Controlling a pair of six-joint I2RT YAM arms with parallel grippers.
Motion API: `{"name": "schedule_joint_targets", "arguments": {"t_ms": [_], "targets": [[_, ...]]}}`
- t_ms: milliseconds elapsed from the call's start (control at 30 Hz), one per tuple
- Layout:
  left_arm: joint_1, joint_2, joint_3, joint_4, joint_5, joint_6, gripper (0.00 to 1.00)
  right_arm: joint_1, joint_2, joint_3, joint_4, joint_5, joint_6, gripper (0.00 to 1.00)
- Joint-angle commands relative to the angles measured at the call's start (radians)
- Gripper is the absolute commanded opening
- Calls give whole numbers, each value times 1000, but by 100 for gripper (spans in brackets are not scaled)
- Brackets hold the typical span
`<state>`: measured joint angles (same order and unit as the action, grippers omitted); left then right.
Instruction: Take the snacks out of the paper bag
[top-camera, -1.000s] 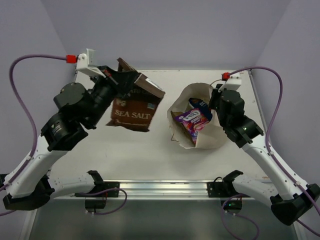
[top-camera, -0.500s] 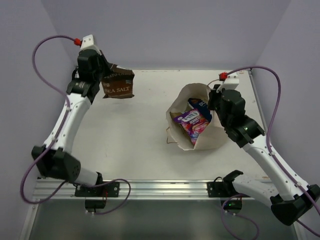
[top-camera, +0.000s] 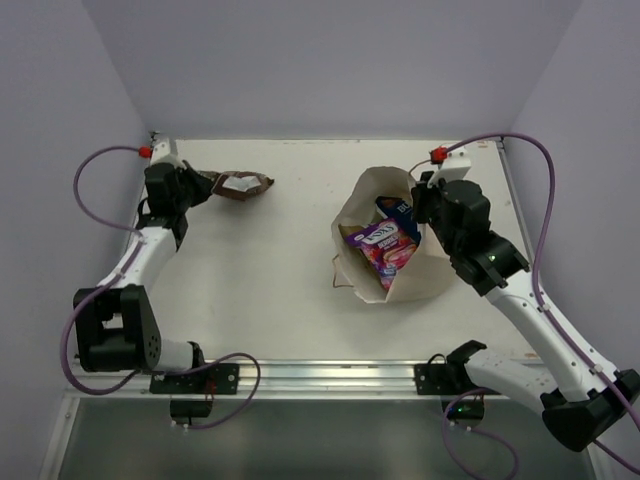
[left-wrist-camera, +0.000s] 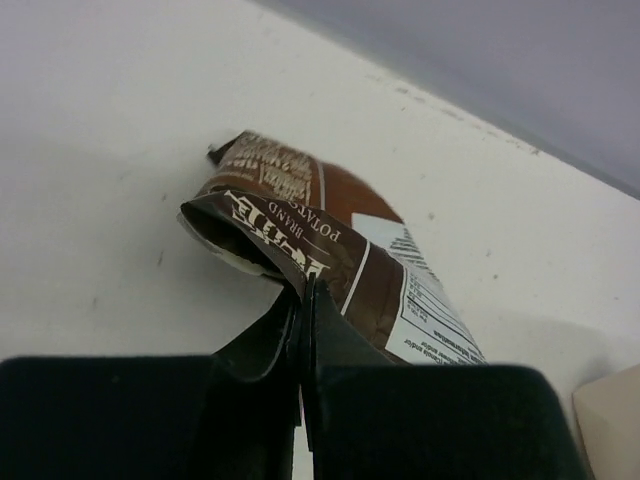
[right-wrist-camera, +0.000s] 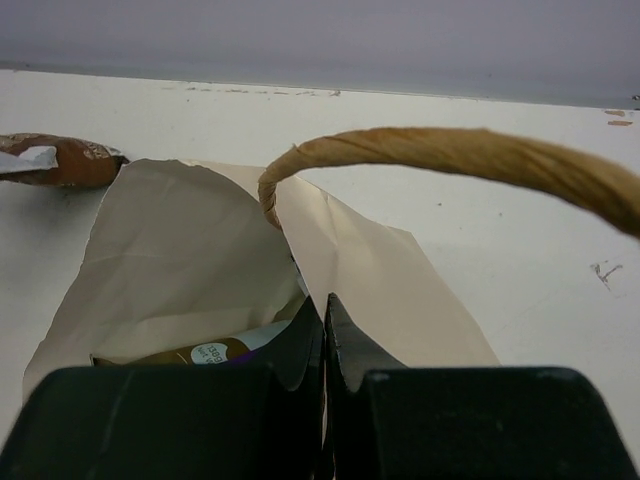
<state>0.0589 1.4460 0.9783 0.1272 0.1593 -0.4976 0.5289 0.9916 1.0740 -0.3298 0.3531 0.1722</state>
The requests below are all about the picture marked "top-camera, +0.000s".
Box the brown chocolate snack bag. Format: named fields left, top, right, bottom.
left=199, top=170, right=275, bottom=201

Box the brown paper bag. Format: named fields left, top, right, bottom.
left=331, top=166, right=454, bottom=304

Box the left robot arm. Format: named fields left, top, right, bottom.
left=74, top=163, right=215, bottom=393

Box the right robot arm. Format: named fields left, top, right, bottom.
left=411, top=172, right=639, bottom=452

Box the purple berry candy bag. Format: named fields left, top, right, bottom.
left=345, top=218, right=418, bottom=290

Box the blue snack box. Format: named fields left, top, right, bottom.
left=375, top=196, right=422, bottom=245

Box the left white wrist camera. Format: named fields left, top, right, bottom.
left=149, top=137, right=186, bottom=169

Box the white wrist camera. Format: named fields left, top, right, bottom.
left=427, top=146, right=471, bottom=188
left=149, top=137, right=186, bottom=169

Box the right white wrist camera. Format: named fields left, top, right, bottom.
left=427, top=146, right=471, bottom=188

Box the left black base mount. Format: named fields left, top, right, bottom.
left=149, top=363, right=240, bottom=427

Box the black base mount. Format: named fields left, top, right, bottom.
left=413, top=353, right=485, bottom=427
left=149, top=363, right=240, bottom=427

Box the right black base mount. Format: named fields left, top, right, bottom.
left=413, top=353, right=485, bottom=427

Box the aluminium mounting rail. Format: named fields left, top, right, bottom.
left=64, top=358, right=546, bottom=400

